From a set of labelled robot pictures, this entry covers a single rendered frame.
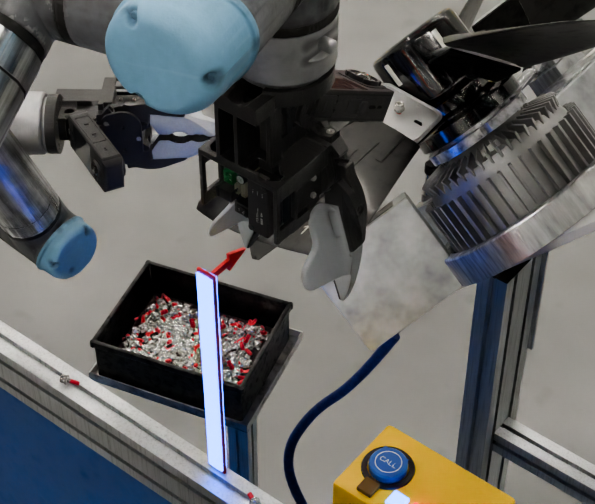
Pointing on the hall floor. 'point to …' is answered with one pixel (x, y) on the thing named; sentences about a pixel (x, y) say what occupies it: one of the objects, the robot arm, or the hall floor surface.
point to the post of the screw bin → (244, 453)
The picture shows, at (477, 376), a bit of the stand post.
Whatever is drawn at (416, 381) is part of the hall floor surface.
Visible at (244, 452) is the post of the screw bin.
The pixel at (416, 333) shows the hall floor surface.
